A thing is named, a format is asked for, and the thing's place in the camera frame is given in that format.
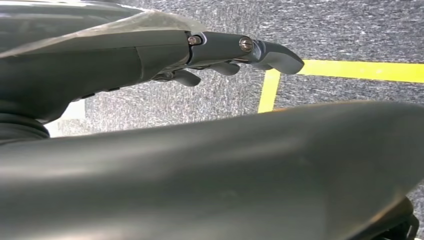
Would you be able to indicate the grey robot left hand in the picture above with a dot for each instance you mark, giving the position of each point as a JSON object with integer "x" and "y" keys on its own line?
{"x": 99, "y": 66}

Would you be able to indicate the ribbed grey left arm sleeve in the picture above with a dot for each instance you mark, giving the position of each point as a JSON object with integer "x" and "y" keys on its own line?
{"x": 16, "y": 130}

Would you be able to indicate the short yellow floor tape strip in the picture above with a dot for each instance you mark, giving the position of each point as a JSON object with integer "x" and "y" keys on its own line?
{"x": 269, "y": 92}

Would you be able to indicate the long yellow floor tape strip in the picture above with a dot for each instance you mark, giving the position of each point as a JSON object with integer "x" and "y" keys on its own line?
{"x": 364, "y": 71}

